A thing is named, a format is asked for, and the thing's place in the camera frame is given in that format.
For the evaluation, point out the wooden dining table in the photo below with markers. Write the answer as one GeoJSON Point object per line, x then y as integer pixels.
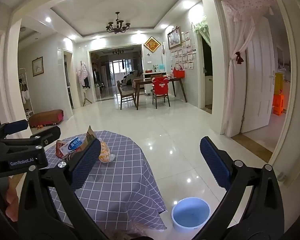
{"type": "Point", "coordinates": [145, 80]}

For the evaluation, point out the large framed wall picture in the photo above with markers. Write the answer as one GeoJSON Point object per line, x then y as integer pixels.
{"type": "Point", "coordinates": [174, 38]}

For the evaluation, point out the pink jacket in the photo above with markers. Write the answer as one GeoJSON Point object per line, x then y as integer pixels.
{"type": "Point", "coordinates": [82, 73]}

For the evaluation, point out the white plastic bucket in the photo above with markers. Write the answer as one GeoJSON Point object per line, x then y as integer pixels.
{"type": "Point", "coordinates": [190, 212]}

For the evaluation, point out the white panel door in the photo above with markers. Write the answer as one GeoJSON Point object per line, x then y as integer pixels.
{"type": "Point", "coordinates": [260, 80]}

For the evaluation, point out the large black chandelier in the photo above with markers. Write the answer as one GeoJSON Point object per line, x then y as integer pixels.
{"type": "Point", "coordinates": [118, 26]}

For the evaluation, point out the wooden chair with cushion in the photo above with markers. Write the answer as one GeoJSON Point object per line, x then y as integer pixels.
{"type": "Point", "coordinates": [126, 93]}

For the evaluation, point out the brown snack packet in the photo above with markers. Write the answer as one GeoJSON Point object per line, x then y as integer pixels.
{"type": "Point", "coordinates": [91, 133]}

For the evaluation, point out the orange snack bag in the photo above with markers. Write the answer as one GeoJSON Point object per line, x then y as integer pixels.
{"type": "Point", "coordinates": [105, 152]}

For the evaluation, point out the group of wall certificates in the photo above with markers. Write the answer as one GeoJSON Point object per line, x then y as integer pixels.
{"type": "Point", "coordinates": [186, 55]}

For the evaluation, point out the red diamond wall decoration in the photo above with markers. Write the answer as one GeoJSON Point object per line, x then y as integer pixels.
{"type": "Point", "coordinates": [152, 44]}

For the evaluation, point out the dark red bow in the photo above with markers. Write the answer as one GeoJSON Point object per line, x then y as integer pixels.
{"type": "Point", "coordinates": [239, 58]}

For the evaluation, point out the purple checked tablecloth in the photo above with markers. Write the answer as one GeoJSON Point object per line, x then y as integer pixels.
{"type": "Point", "coordinates": [120, 180]}

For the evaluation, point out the pale blue container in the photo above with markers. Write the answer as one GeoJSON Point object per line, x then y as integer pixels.
{"type": "Point", "coordinates": [161, 68]}

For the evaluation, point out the brown doormat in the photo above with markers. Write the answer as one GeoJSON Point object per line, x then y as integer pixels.
{"type": "Point", "coordinates": [207, 107]}

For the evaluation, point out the red snack bag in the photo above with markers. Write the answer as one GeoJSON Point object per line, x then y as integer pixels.
{"type": "Point", "coordinates": [58, 150]}

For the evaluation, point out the green valance curtain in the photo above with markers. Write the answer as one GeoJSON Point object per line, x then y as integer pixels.
{"type": "Point", "coordinates": [201, 26]}

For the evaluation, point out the wooden coat stand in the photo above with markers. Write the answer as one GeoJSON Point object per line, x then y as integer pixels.
{"type": "Point", "coordinates": [86, 97]}

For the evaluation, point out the small black chandelier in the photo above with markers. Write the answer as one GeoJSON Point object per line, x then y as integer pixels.
{"type": "Point", "coordinates": [117, 52]}

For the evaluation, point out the white sideboard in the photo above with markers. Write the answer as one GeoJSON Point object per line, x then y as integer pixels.
{"type": "Point", "coordinates": [147, 75]}

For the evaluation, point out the orange plastic stool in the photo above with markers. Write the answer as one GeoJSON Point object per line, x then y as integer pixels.
{"type": "Point", "coordinates": [278, 105]}

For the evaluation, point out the yellow box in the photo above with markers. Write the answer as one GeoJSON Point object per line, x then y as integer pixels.
{"type": "Point", "coordinates": [278, 82]}

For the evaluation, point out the white appliance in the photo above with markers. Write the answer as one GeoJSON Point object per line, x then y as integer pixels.
{"type": "Point", "coordinates": [209, 90]}

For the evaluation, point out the pink sheer door curtain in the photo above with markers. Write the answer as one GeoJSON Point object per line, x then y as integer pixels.
{"type": "Point", "coordinates": [233, 80]}

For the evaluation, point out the person's left hand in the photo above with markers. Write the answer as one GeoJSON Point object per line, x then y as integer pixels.
{"type": "Point", "coordinates": [12, 197]}

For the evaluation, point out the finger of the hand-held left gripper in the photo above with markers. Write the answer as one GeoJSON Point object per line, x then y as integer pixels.
{"type": "Point", "coordinates": [48, 135]}
{"type": "Point", "coordinates": [15, 127]}

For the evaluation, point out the white blue snack packet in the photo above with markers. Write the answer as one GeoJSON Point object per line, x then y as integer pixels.
{"type": "Point", "coordinates": [73, 145]}

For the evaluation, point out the brown upholstered bench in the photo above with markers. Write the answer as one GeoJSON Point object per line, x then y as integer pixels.
{"type": "Point", "coordinates": [46, 117]}

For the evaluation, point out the grey sofa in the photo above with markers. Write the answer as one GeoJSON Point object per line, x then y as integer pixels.
{"type": "Point", "coordinates": [127, 78]}

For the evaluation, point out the small framed wall picture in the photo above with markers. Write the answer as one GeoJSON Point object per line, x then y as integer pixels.
{"type": "Point", "coordinates": [37, 66]}

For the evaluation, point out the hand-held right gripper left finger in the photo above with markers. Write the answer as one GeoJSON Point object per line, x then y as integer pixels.
{"type": "Point", "coordinates": [86, 165]}

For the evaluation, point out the wooden chair with red cover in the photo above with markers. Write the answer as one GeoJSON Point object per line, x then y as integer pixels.
{"type": "Point", "coordinates": [160, 98]}

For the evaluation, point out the red chair cover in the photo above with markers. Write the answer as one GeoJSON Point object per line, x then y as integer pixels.
{"type": "Point", "coordinates": [160, 86]}

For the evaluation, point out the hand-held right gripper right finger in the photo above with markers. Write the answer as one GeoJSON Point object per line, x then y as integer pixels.
{"type": "Point", "coordinates": [215, 165]}

